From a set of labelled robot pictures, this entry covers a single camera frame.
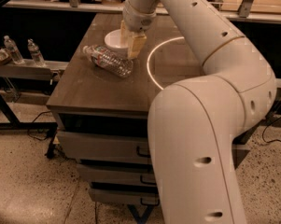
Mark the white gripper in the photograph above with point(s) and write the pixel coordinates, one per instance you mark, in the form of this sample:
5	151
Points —
137	22

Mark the white ceramic bowl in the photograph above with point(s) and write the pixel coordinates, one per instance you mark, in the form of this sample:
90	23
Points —
113	41

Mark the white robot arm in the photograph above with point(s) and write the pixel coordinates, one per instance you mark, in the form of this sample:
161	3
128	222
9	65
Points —
192	123

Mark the clear plastic water bottle lying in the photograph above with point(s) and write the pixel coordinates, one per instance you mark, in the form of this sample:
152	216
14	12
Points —
107	59

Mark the small standing water bottle right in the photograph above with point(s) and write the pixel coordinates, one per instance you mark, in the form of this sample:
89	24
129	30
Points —
35	53

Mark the small standing water bottle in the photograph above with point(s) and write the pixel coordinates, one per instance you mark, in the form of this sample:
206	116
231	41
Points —
13	50
35	53

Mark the small standing water bottle left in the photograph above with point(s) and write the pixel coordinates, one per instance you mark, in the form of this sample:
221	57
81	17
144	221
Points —
13	50

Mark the small bowl on side bench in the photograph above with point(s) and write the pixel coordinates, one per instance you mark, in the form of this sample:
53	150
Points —
1	56

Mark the grey drawer cabinet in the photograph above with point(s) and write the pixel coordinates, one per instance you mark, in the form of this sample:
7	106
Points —
88	99

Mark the metal side bench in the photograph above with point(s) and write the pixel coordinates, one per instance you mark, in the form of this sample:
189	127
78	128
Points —
30	70

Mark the top grey drawer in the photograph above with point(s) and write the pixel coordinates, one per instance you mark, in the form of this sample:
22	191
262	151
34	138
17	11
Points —
121	151

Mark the grey drawer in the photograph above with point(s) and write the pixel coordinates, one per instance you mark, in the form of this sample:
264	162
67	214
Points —
121	151
117	175
126	197

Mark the middle grey drawer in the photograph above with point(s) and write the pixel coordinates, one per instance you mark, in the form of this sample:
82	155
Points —
117	175

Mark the bottom grey drawer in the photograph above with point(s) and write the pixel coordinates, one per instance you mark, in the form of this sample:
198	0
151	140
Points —
126	197

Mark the back metal shelf rail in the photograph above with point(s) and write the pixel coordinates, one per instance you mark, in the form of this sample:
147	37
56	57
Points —
264	11

